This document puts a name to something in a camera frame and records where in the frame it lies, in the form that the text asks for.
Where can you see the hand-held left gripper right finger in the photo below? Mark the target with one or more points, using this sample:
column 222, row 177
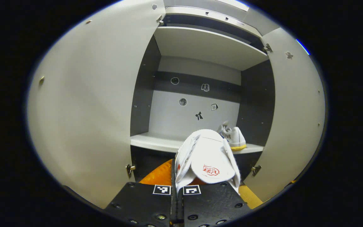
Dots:
column 213, row 201

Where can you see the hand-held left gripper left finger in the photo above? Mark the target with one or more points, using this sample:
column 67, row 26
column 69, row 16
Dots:
column 143, row 201

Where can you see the white shoe with yellow sole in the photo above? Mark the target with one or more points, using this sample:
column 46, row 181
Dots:
column 235, row 137
column 206, row 154

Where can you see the white cabinet door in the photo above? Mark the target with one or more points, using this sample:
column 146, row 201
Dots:
column 295, row 110
column 90, row 94

